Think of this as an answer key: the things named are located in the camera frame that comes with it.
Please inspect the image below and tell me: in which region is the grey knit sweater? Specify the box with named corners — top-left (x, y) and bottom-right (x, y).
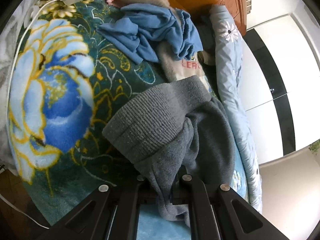
top-left (103, 76), bottom-right (236, 222)

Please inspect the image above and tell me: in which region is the teal floral fleece blanket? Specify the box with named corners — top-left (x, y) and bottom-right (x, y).
top-left (8, 0), bottom-right (164, 224)

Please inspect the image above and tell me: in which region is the beige printed garment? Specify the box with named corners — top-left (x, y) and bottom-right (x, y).
top-left (116, 0), bottom-right (209, 87)

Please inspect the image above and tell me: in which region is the white black sliding wardrobe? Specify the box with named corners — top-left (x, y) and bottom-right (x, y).
top-left (240, 16), bottom-right (319, 164)

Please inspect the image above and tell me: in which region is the blue crumpled garment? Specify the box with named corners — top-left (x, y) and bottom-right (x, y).
top-left (97, 3), bottom-right (203, 64)

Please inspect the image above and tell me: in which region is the light blue floral quilt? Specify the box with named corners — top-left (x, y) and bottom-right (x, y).
top-left (209, 4), bottom-right (263, 213)

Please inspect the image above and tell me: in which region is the white charger cable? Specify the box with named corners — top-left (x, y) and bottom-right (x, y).
top-left (4, 0), bottom-right (66, 120)

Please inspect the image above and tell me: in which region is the grey wall switch panel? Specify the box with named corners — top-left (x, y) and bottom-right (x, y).
top-left (246, 0), bottom-right (252, 14)

